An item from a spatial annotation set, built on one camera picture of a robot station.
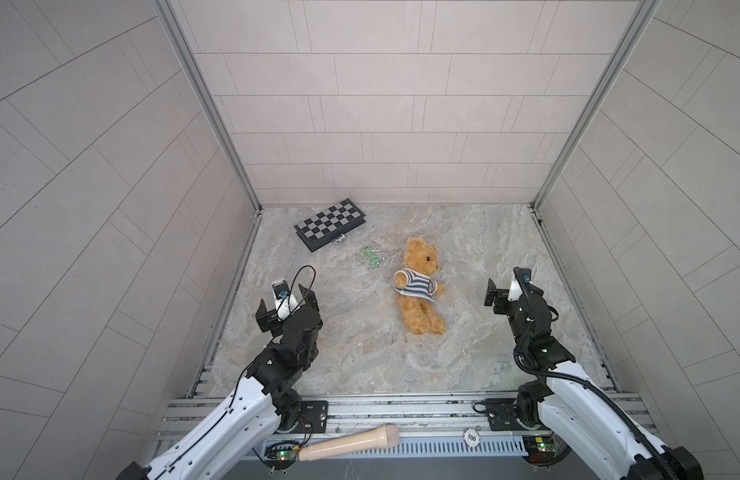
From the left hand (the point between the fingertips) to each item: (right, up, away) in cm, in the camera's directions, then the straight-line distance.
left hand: (292, 289), depth 77 cm
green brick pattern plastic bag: (+18, +8, +25) cm, 32 cm away
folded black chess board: (+4, +17, +30) cm, 35 cm away
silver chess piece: (+8, +12, +28) cm, 32 cm away
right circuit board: (+60, -35, -9) cm, 70 cm away
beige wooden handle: (+24, -30, -11) cm, 41 cm away
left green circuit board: (+1, -34, -12) cm, 37 cm away
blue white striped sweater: (+33, 0, +8) cm, 34 cm away
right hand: (+57, +1, +6) cm, 57 cm away
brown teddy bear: (+34, -8, +4) cm, 35 cm away
